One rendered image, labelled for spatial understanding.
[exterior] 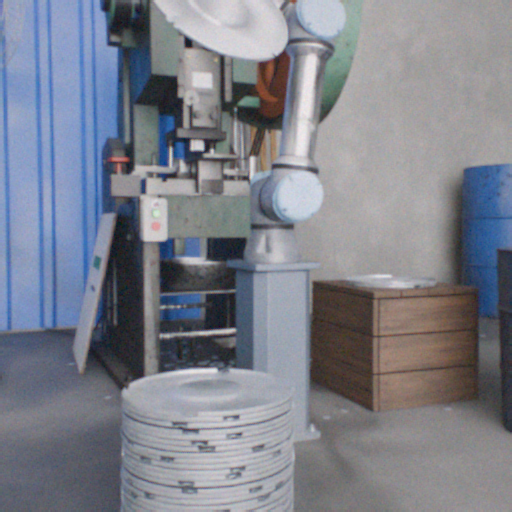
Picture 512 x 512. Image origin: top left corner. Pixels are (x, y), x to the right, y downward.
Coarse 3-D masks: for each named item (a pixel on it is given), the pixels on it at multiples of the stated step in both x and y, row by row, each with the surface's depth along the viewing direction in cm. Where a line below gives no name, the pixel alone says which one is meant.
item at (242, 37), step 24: (168, 0) 115; (192, 0) 118; (216, 0) 121; (240, 0) 125; (264, 0) 131; (192, 24) 115; (216, 24) 118; (240, 24) 121; (264, 24) 126; (216, 48) 114; (240, 48) 117
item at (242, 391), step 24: (144, 384) 117; (168, 384) 117; (192, 384) 114; (216, 384) 114; (240, 384) 115; (264, 384) 117; (288, 384) 116; (144, 408) 101; (168, 408) 102; (192, 408) 102; (216, 408) 102; (240, 408) 102; (264, 408) 101
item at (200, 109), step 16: (192, 48) 239; (192, 64) 235; (208, 64) 237; (192, 80) 235; (208, 80) 237; (192, 96) 233; (208, 96) 237; (176, 112) 241; (192, 112) 232; (208, 112) 235; (192, 128) 236; (208, 128) 237
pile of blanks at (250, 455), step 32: (128, 416) 107; (160, 416) 99; (224, 416) 100; (256, 416) 100; (288, 416) 109; (128, 448) 104; (160, 448) 100; (192, 448) 98; (224, 448) 98; (256, 448) 102; (288, 448) 107; (128, 480) 105; (160, 480) 100; (192, 480) 98; (224, 480) 99; (256, 480) 102; (288, 480) 109
